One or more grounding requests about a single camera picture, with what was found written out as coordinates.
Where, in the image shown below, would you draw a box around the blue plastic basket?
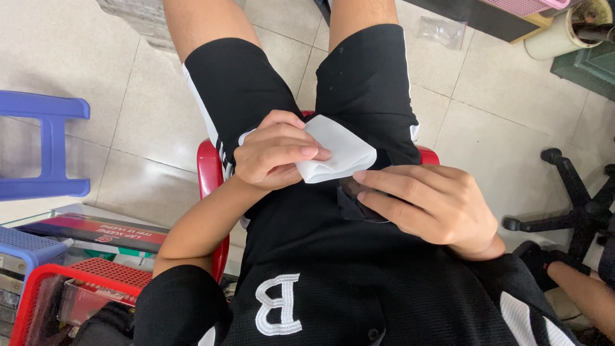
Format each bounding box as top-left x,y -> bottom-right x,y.
0,225 -> 69,291

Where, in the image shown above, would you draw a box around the blue plastic stool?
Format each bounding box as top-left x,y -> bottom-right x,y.
0,90 -> 91,202

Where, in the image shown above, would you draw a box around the white wipe packet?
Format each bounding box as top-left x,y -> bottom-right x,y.
294,114 -> 378,185

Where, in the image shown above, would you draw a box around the clear plastic bag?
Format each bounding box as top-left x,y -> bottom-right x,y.
416,15 -> 468,51

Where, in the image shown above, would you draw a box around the person's left leg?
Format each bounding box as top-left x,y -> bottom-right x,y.
162,0 -> 262,64

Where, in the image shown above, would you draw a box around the red plastic basket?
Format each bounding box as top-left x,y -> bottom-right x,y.
9,257 -> 155,346

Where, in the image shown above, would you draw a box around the black shirt with white letter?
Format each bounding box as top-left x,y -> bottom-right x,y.
72,182 -> 583,346

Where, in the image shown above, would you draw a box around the red plastic chair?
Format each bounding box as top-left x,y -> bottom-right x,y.
196,111 -> 441,285

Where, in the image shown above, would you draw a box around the person's right leg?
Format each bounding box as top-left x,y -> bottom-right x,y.
328,0 -> 400,40

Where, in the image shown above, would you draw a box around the pink plastic basket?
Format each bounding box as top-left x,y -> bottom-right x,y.
480,0 -> 572,18

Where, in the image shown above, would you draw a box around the black office chair base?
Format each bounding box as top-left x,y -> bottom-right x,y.
502,147 -> 615,263

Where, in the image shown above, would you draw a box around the cream tape roll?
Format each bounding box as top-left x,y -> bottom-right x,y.
523,0 -> 615,62

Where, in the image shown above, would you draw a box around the person's left hand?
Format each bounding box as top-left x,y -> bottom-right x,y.
234,110 -> 332,193

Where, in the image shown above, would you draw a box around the green metal cabinet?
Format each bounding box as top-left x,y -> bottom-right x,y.
551,42 -> 615,102

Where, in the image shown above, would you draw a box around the black shorts with white stripes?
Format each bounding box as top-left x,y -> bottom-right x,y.
183,24 -> 422,227

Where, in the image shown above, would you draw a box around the person's right hand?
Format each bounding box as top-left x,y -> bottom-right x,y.
353,163 -> 506,262

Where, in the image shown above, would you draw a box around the clear box with red label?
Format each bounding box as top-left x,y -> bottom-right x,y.
59,279 -> 141,328

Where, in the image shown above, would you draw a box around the clear plastic wrapped bundle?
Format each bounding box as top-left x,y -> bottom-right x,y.
95,0 -> 177,54

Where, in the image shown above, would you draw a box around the long red and black box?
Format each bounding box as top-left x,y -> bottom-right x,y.
16,213 -> 171,255

